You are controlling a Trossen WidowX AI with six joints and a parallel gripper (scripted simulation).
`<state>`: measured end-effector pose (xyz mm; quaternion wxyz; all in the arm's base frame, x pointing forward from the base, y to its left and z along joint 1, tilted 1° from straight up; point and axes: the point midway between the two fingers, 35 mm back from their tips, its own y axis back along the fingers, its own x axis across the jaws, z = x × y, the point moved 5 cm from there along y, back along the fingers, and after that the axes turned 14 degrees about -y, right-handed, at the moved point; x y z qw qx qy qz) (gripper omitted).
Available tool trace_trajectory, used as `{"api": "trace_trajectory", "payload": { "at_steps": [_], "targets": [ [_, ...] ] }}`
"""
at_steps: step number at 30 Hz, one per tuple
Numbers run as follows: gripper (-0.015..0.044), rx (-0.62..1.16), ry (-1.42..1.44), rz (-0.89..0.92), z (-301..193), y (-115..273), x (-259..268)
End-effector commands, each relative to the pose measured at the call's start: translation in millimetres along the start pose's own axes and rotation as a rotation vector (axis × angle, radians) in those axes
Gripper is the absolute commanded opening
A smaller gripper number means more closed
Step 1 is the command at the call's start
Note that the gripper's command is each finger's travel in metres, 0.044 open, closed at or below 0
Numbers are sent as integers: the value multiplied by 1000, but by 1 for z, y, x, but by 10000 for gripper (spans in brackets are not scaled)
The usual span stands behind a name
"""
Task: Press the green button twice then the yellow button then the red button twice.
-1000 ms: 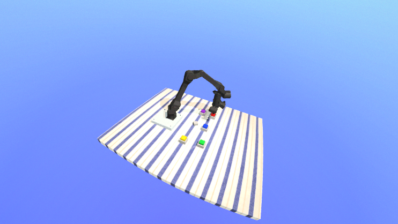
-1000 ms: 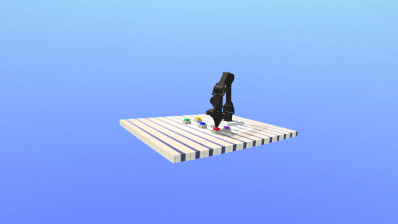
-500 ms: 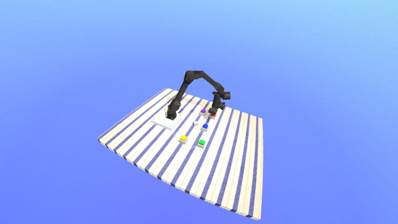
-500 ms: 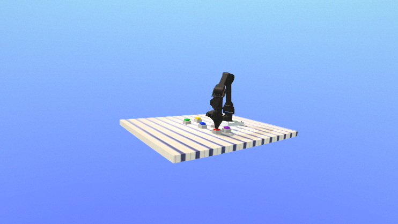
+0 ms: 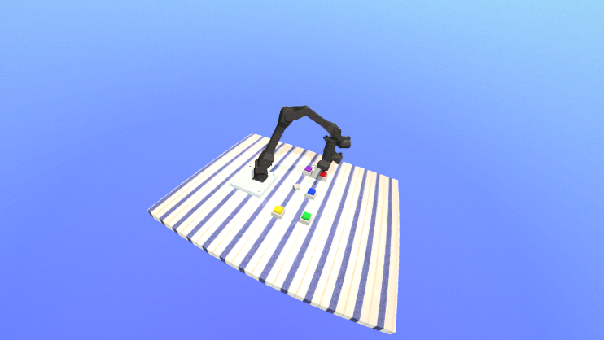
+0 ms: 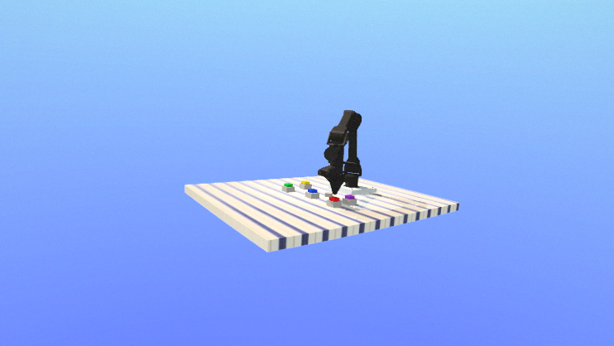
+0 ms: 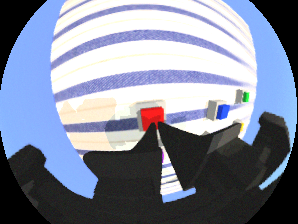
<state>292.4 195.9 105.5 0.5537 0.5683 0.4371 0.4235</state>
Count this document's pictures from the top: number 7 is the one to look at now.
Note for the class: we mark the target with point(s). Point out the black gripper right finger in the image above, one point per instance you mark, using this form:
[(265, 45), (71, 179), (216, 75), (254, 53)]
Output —
[(189, 153)]

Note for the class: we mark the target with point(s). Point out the blue button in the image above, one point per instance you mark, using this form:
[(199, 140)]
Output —
[(217, 110)]

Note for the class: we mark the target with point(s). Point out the red button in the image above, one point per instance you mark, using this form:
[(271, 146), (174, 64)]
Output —
[(152, 110)]

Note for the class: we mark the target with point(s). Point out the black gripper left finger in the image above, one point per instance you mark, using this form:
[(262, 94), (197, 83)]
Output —
[(144, 160)]

